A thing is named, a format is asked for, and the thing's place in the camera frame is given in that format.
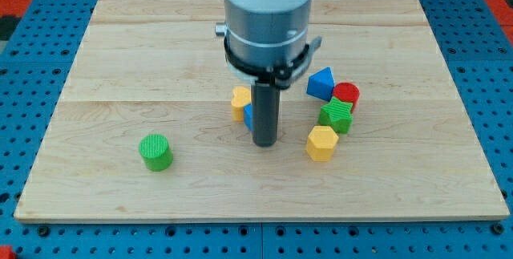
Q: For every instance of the black clamp ring bracket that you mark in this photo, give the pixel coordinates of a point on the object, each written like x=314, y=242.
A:
x=279, y=75

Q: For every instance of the red cylinder block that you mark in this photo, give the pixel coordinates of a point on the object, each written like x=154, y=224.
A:
x=347, y=92

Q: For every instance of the blue cube block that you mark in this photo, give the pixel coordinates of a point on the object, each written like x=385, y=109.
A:
x=248, y=116

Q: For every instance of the light wooden board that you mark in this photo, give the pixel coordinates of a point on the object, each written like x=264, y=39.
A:
x=156, y=67

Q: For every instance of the green star block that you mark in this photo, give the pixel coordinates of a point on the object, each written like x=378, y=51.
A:
x=337, y=115

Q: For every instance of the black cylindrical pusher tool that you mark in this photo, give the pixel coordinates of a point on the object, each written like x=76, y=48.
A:
x=265, y=112

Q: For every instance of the blue triangular prism block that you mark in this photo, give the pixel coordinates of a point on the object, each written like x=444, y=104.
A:
x=321, y=84

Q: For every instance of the yellow heart block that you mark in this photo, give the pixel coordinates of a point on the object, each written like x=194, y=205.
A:
x=241, y=96

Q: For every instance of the green cylinder block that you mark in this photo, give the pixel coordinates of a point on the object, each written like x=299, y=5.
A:
x=155, y=152

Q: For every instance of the red block at corner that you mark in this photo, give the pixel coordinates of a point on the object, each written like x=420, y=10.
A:
x=6, y=252

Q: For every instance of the yellow hexagon block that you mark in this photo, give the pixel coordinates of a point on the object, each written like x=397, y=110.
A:
x=321, y=143

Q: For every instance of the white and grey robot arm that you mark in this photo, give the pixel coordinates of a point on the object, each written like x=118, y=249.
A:
x=263, y=33

